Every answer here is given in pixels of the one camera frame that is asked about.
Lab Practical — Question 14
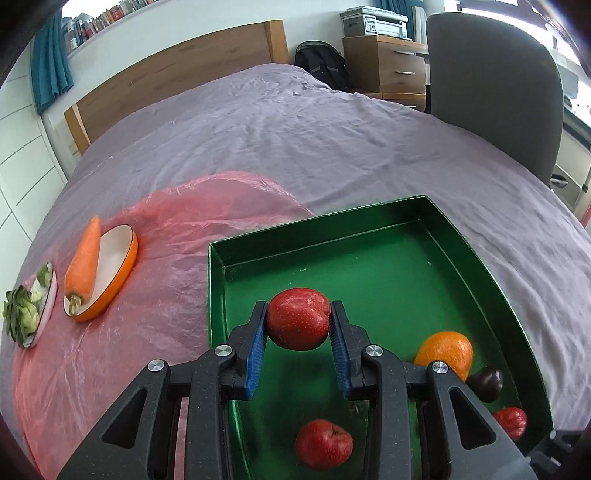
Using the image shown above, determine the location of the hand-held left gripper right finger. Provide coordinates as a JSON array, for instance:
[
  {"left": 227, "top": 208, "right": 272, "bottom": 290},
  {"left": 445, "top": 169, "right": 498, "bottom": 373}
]
[{"left": 329, "top": 300, "right": 539, "bottom": 480}]

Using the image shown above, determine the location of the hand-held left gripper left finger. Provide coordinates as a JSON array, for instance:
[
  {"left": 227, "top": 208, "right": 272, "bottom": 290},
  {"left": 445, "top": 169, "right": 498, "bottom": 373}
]
[{"left": 56, "top": 300, "right": 269, "bottom": 480}]

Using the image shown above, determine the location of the red apple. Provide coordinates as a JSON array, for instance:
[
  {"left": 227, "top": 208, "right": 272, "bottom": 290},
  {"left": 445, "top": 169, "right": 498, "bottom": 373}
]
[
  {"left": 267, "top": 287, "right": 332, "bottom": 352},
  {"left": 294, "top": 419, "right": 354, "bottom": 470},
  {"left": 492, "top": 407, "right": 528, "bottom": 441}
]

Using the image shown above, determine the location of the green tray box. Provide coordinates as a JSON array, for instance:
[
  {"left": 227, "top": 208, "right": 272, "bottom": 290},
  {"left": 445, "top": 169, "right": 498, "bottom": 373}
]
[{"left": 208, "top": 195, "right": 554, "bottom": 480}]

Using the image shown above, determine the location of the dark plum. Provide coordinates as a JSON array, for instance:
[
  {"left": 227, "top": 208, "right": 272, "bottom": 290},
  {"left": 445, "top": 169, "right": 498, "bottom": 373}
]
[{"left": 465, "top": 366, "right": 505, "bottom": 402}]

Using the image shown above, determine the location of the orange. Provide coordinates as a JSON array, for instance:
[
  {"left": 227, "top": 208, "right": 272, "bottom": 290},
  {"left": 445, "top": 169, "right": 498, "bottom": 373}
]
[{"left": 414, "top": 331, "right": 474, "bottom": 381}]

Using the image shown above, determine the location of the pink plastic sheet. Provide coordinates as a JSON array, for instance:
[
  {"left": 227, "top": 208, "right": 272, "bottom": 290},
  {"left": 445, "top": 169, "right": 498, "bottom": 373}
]
[{"left": 11, "top": 171, "right": 317, "bottom": 480}]

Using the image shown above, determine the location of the orange and white bowl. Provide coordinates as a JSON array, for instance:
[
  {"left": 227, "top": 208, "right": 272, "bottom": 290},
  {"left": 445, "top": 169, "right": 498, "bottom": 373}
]
[{"left": 63, "top": 224, "right": 139, "bottom": 323}]

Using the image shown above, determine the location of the carrot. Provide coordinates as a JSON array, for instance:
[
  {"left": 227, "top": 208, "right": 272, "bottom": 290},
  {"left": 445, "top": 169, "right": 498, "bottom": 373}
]
[{"left": 64, "top": 215, "right": 102, "bottom": 315}]

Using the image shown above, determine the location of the bed with purple sheet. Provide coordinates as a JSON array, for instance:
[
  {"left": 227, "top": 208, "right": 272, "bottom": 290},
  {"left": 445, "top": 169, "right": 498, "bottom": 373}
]
[{"left": 0, "top": 62, "right": 591, "bottom": 480}]

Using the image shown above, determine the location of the white oval plate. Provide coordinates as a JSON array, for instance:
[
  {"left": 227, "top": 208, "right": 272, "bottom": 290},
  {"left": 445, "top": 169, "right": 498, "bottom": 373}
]
[{"left": 13, "top": 262, "right": 58, "bottom": 349}]

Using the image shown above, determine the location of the leafy bok choy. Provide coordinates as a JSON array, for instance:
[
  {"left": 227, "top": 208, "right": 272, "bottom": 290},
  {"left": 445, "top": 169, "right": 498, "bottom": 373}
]
[{"left": 2, "top": 286, "right": 41, "bottom": 343}]

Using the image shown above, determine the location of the white drawer unit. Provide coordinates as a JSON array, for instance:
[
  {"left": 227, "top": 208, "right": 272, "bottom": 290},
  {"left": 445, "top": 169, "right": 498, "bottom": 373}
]
[{"left": 551, "top": 148, "right": 591, "bottom": 217}]

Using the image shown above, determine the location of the black backpack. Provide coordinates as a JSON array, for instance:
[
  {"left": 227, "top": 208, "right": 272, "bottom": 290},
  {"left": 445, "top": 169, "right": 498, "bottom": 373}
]
[{"left": 294, "top": 41, "right": 350, "bottom": 90}]

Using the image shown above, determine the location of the wooden cabinet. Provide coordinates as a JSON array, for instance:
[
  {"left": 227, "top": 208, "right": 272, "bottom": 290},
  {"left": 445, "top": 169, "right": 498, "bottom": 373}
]
[{"left": 342, "top": 36, "right": 428, "bottom": 112}]

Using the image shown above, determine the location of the white wardrobe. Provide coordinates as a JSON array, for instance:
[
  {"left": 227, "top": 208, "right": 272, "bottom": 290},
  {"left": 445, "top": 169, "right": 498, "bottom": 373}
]
[{"left": 0, "top": 111, "right": 68, "bottom": 241}]

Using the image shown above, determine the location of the wooden headboard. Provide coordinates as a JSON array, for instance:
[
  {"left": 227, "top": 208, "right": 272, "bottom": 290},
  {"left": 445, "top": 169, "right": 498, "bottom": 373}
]
[{"left": 64, "top": 19, "right": 289, "bottom": 157}]

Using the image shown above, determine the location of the grey office chair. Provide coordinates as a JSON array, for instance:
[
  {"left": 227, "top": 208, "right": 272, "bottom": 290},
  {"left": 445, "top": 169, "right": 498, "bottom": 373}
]
[{"left": 425, "top": 12, "right": 565, "bottom": 185}]

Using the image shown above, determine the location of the white printer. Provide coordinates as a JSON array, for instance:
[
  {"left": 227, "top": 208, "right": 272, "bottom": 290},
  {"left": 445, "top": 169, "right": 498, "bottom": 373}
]
[{"left": 340, "top": 6, "right": 409, "bottom": 40}]

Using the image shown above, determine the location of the teal curtain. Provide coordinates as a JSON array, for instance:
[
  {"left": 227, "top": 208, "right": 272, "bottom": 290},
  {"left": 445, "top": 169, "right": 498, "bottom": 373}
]
[
  {"left": 30, "top": 14, "right": 75, "bottom": 114},
  {"left": 374, "top": 0, "right": 411, "bottom": 17}
]

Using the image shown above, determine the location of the row of books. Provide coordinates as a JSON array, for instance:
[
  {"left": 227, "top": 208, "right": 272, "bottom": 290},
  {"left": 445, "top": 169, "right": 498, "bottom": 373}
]
[{"left": 62, "top": 0, "right": 160, "bottom": 51}]

